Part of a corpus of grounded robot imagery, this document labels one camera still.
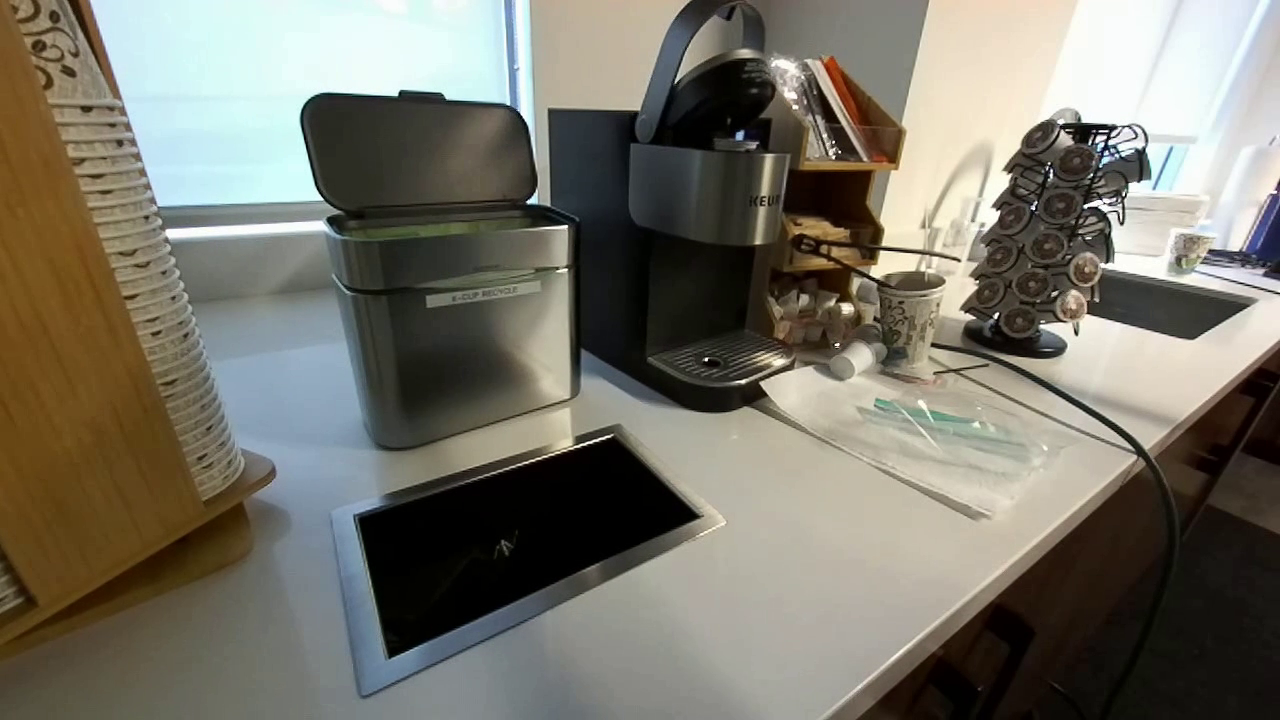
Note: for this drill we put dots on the patterned paper cup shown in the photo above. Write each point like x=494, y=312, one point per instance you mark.
x=909, y=309

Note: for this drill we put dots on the small creamer cup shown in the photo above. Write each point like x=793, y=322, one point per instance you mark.
x=854, y=363

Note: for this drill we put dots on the stack of paper cups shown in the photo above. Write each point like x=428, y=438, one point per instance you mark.
x=108, y=175

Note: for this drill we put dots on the coffee maker lid with handle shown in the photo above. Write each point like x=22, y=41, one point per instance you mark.
x=731, y=99

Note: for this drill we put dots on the stainless steel trash bin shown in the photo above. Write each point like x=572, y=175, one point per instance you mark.
x=453, y=284

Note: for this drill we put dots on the wooden condiment organizer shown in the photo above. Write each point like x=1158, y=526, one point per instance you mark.
x=821, y=291

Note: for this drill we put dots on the coffee pod carousel rack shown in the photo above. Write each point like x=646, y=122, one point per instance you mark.
x=1041, y=257

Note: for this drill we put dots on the clear plastic bag with stirrers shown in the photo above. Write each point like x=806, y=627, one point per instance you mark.
x=941, y=438

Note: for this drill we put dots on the countertop sink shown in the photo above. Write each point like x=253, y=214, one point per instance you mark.
x=1165, y=304

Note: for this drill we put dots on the black silver coffee maker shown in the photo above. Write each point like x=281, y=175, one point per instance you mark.
x=669, y=247

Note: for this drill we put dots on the countertop trash chute frame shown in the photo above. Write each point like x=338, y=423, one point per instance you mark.
x=467, y=559

